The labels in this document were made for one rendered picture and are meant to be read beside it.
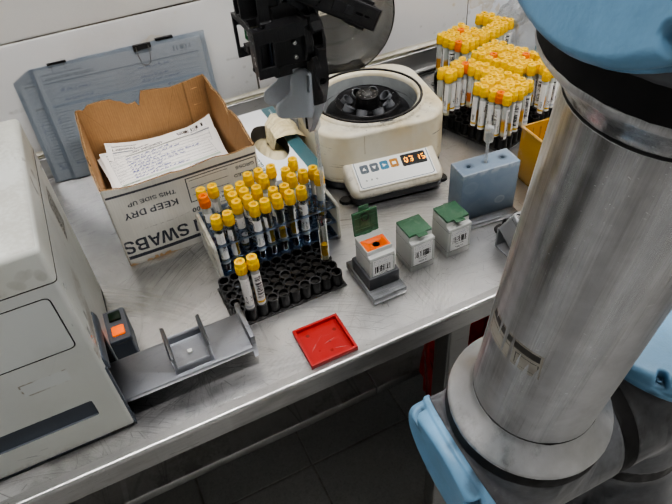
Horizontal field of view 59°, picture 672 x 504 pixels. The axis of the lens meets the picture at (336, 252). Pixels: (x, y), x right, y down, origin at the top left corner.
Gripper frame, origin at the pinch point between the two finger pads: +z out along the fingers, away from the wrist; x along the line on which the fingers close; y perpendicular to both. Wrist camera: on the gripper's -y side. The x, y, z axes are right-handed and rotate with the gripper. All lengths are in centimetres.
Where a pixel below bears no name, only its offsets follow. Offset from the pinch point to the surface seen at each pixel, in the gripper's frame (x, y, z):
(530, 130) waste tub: -4.1, -40.7, 17.3
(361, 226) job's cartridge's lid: 3.4, -4.2, 17.1
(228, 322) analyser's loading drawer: 6.4, 18.0, 22.1
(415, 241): 6.9, -11.1, 20.5
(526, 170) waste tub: -1.5, -38.8, 23.2
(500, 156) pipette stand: 0.8, -30.5, 16.1
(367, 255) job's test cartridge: 7.5, -2.9, 18.8
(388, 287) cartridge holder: 9.4, -5.1, 24.7
